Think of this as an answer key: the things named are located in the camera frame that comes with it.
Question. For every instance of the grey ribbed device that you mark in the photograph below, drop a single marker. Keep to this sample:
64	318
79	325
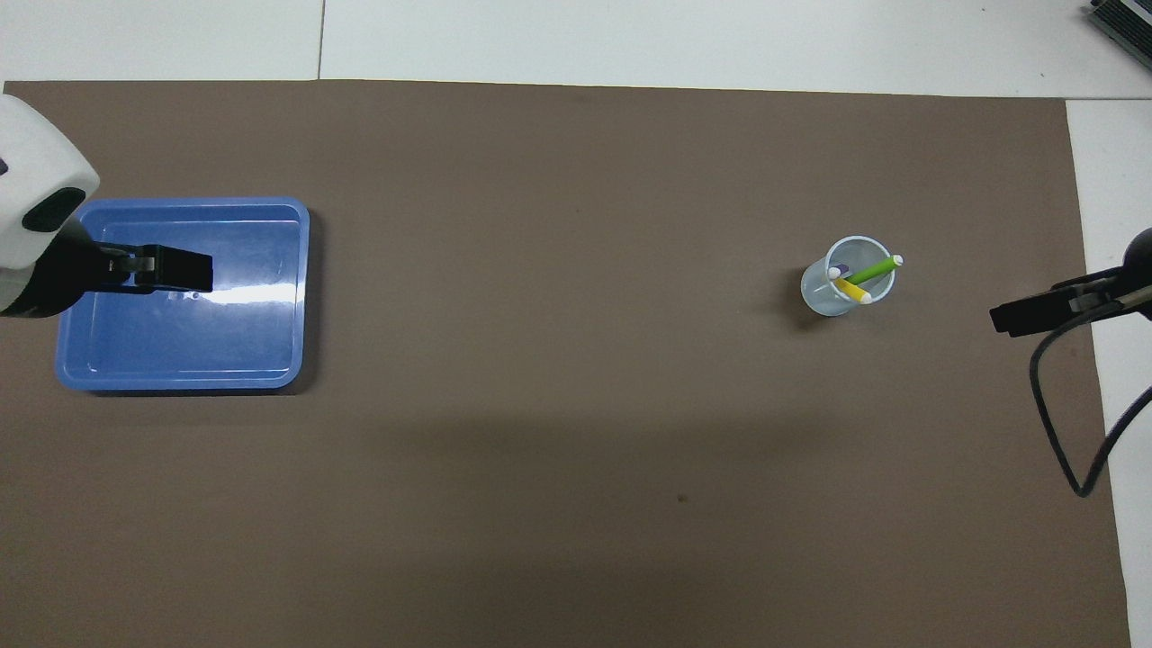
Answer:
1129	22

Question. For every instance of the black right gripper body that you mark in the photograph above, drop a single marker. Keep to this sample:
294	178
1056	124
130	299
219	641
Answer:
1136	270

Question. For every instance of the blue plastic tray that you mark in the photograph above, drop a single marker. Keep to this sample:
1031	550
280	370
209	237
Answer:
180	342

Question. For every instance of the yellow pen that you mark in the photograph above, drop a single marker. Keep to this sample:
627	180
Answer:
853	290

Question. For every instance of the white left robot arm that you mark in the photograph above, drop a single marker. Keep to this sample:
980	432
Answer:
31	198

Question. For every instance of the translucent plastic cup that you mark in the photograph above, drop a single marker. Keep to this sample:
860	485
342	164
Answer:
823	301

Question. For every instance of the green pen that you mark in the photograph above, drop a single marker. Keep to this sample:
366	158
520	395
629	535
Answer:
873	270

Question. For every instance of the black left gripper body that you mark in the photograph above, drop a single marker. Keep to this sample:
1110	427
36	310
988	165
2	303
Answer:
63	274

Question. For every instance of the brown table mat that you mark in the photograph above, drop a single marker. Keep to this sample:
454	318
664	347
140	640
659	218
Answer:
576	450

